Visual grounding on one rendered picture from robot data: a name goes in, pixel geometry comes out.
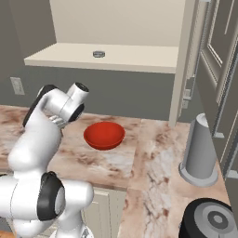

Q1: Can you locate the grey cabinet door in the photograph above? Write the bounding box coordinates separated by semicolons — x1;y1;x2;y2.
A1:
194;0;238;221

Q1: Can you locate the grey cylindrical canister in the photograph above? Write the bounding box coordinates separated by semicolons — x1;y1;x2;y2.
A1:
178;112;219;188

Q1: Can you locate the red bowl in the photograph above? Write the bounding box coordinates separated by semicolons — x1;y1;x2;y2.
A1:
83;121;126;152

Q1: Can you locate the grey door handle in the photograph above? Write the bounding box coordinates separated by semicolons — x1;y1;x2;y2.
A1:
211;131;238;180

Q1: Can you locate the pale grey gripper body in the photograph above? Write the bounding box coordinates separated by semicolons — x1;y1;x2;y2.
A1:
49;114;68;129

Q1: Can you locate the beige open wall cabinet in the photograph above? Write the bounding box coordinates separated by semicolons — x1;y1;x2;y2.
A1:
8;0;199;127

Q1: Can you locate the beige base cabinet door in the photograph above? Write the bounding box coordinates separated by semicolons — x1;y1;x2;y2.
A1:
81;187;128;238

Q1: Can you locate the black round appliance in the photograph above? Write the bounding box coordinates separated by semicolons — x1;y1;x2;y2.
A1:
178;197;238;238

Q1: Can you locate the grey cabinet hinge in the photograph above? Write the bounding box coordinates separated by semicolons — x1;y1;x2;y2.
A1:
181;76;196;110

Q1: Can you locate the white wall outlet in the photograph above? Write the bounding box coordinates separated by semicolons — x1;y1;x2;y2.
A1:
9;76;26;97

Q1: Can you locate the small grey can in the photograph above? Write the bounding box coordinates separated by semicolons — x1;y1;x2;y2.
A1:
92;50;107;60

